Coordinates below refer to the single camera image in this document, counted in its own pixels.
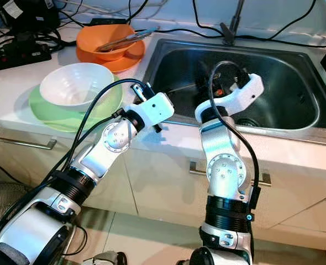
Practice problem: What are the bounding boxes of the thin metal utensil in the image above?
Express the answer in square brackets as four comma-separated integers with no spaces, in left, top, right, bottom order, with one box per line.
[166,83,202,94]

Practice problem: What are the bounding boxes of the white bowl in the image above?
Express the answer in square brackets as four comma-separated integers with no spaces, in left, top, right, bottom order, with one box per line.
[40,62,114,113]

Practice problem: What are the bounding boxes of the light green plate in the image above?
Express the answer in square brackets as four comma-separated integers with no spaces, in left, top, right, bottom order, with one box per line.
[28,83,122,133]

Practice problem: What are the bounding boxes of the stainless steel sink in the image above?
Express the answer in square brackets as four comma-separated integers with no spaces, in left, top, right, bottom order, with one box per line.
[138,36,326,147]

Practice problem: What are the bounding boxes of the metal faucet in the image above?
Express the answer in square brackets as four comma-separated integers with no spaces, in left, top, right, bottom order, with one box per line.
[220,0,246,46]

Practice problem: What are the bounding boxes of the beige sink base cabinet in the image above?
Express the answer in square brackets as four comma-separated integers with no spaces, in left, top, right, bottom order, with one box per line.
[0,119,326,260]

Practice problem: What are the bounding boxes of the orange plate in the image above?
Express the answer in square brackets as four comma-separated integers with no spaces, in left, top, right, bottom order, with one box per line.
[75,40,143,74]

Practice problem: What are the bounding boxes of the metal tongs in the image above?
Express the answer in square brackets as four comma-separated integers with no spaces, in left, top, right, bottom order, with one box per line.
[96,26,155,53]

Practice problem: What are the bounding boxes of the orange bowl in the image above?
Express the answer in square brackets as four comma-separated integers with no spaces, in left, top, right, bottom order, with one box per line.
[76,24,133,61]

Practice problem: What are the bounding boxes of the flat black adapter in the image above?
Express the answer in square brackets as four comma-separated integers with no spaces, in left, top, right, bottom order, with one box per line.
[88,18,125,27]

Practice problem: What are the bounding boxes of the black power strip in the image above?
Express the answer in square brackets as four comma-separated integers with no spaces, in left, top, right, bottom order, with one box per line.
[0,41,51,72]

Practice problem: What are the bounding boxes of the black box device with label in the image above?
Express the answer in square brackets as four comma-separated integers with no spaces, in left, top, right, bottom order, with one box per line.
[0,0,59,34]

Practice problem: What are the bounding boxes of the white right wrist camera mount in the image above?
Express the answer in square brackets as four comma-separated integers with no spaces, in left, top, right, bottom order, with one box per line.
[195,73,265,123]

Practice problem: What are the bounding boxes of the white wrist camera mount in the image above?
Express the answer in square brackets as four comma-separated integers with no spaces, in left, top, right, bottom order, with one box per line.
[127,91,175,133]
[195,73,265,123]

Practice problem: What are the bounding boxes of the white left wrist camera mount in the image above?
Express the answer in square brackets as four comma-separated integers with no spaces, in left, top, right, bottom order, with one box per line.
[127,91,175,133]

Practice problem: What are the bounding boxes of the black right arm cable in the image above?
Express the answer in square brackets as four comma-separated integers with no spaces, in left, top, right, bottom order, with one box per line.
[208,61,260,194]

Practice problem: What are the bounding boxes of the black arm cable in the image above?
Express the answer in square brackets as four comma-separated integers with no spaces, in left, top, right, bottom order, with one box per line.
[0,79,150,243]
[208,61,260,194]

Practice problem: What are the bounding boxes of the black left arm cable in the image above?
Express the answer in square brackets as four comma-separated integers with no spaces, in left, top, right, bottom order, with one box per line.
[0,79,150,243]

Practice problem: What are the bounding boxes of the long black cable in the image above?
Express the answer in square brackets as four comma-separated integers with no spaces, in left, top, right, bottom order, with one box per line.
[144,26,326,47]

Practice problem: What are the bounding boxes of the looping black cable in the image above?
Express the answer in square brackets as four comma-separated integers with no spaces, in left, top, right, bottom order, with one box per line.
[192,0,224,34]

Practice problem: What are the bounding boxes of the curved black cable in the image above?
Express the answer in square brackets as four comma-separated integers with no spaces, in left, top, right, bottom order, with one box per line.
[268,0,318,40]

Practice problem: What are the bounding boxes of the thick black cable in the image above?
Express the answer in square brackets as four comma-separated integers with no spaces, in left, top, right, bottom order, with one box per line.
[119,0,150,23]

